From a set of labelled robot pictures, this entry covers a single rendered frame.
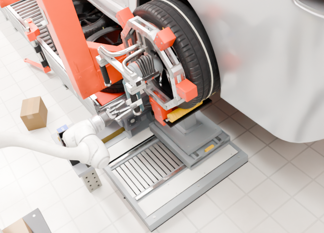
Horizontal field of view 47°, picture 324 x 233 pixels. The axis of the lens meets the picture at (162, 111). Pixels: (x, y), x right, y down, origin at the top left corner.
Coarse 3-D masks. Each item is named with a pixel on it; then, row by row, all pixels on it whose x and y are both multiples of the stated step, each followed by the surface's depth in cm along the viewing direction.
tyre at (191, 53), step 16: (160, 0) 202; (176, 0) 198; (144, 16) 204; (160, 16) 191; (176, 16) 191; (192, 16) 192; (176, 32) 188; (192, 32) 190; (176, 48) 191; (192, 48) 189; (208, 48) 193; (192, 64) 190; (208, 64) 194; (192, 80) 195; (208, 80) 201; (208, 96) 215
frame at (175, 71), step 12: (132, 24) 202; (144, 24) 199; (132, 36) 226; (156, 48) 191; (168, 48) 191; (132, 60) 235; (168, 60) 190; (180, 72) 192; (156, 96) 231; (168, 108) 221
